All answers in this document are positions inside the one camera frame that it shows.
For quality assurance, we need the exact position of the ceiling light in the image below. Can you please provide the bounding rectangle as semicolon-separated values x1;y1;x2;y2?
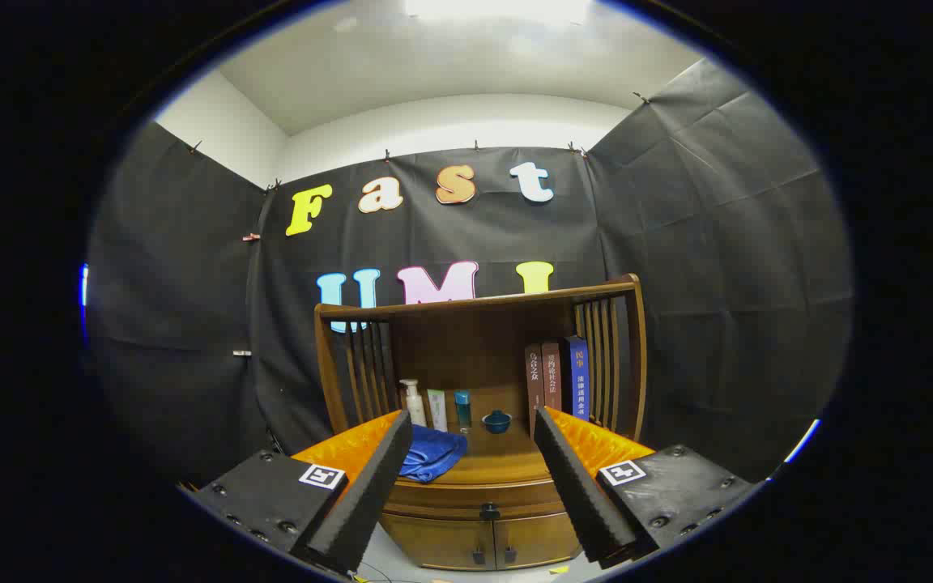
406;0;593;23

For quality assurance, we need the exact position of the blue towel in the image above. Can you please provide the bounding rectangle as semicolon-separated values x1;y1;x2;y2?
399;424;468;484

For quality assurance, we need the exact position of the blue book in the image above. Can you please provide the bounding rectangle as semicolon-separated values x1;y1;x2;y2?
561;335;590;422

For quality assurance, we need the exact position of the reddish brown book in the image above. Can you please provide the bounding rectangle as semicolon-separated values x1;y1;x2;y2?
542;341;563;414

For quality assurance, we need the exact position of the wooden cabinet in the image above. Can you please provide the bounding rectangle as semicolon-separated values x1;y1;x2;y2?
314;274;647;572

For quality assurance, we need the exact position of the wooden drawer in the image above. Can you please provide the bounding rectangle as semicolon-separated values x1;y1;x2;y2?
386;483;564;521

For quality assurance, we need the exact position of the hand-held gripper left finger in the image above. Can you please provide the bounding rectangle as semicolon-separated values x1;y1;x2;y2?
183;411;415;577

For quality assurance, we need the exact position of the white pump bottle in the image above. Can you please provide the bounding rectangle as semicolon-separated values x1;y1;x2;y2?
399;379;428;428

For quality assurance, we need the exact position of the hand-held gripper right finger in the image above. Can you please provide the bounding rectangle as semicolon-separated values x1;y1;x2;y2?
533;406;759;569

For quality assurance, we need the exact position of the wooden cabinet door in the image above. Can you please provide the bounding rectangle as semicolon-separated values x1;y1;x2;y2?
380;514;496;570
492;512;583;568

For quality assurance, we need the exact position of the wooden countertop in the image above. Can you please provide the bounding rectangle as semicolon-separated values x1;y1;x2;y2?
398;417;552;487

